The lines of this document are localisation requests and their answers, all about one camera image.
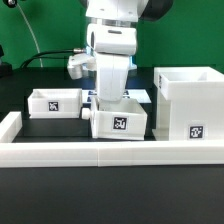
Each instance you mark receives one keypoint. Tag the white rear drawer tray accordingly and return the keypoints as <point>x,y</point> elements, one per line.
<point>55,103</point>

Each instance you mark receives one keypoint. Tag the white front drawer tray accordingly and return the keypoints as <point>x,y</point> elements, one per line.
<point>125,120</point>

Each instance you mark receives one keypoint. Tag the white marker tag sheet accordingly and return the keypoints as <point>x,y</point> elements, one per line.
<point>139,94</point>

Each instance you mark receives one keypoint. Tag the white drawer tray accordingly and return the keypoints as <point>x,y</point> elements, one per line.
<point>125,120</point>
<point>55,103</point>

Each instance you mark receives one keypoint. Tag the white U-shaped fence wall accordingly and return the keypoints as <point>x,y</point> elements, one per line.
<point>101,154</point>

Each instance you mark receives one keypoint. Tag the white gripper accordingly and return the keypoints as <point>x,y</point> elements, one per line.
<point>112,71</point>

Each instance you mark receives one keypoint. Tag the white drawer cabinet box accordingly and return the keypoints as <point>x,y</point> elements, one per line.
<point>190,103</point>

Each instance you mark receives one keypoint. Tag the black device at left edge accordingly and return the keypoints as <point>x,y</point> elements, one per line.
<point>5,67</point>

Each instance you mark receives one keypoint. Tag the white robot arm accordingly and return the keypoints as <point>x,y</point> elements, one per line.
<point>112,38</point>

